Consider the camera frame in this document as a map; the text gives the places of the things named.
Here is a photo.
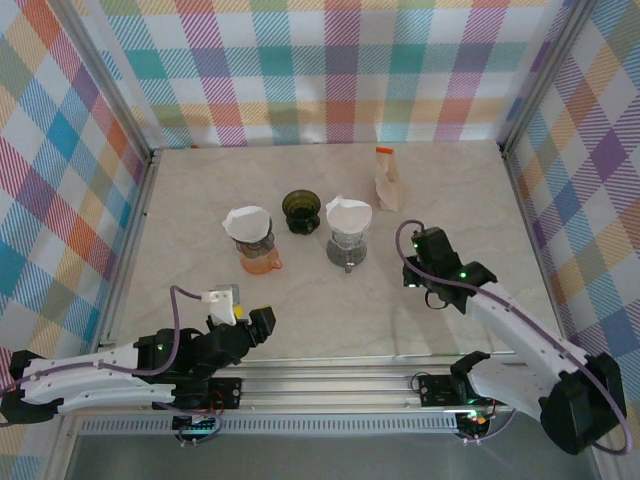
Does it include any orange plastic dripper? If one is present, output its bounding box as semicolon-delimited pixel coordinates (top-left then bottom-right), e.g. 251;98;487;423
239;248;285;275

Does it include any grey coffee dripper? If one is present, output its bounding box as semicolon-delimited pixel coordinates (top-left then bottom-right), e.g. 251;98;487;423
232;227;277;260

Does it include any white paper coffee filter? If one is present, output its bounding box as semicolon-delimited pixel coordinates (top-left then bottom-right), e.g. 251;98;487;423
222;204;274;245
325;195;374;235

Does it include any clear glass dripper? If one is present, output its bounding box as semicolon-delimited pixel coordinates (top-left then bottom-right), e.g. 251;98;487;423
325;234;369;275

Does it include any clear coffee dripper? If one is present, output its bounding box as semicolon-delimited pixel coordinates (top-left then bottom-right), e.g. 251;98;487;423
329;227;371;251

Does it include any coffee filter pack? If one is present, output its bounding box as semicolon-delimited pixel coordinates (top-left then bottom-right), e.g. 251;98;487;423
373;146;406;212

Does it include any green coffee dripper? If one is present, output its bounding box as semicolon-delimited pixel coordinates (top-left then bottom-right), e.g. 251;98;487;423
281;188;323;235

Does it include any controller circuit board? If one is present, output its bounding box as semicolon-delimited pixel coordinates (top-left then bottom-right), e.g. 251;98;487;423
171;408;224;435
455;407;494;432

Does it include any plaid cloth backdrop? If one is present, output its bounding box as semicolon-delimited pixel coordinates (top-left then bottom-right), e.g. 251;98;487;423
0;0;151;480
69;0;576;149
504;0;640;480

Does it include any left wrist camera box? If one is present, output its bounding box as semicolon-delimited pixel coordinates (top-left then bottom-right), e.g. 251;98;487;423
201;282;242;327

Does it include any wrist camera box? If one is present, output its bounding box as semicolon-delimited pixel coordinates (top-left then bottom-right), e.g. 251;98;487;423
411;226;462;275
201;282;242;327

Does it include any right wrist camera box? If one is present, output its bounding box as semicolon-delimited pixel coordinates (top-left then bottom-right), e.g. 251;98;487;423
411;226;462;275

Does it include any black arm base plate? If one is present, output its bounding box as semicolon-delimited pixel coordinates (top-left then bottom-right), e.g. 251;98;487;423
151;375;245;412
414;373;512;407

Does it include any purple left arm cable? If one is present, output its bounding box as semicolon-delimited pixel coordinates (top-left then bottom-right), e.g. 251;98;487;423
0;285;234;446

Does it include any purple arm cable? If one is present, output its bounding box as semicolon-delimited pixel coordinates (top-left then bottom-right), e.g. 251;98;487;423
0;285;234;446
396;219;629;455

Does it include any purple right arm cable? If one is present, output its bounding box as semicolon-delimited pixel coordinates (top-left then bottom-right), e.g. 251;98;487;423
396;219;629;455

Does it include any aluminium front rail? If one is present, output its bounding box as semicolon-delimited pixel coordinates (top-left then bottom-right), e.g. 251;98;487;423
52;362;609;416

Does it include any aluminium side rail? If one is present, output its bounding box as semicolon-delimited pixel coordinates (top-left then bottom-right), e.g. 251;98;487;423
87;149;164;374
499;147;576;369

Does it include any slotted grey cable duct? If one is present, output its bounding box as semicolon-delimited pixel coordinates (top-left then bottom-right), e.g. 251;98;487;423
77;417;461;435

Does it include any aluminium frame post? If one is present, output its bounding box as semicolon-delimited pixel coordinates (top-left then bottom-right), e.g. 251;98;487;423
497;0;596;156
59;0;161;166

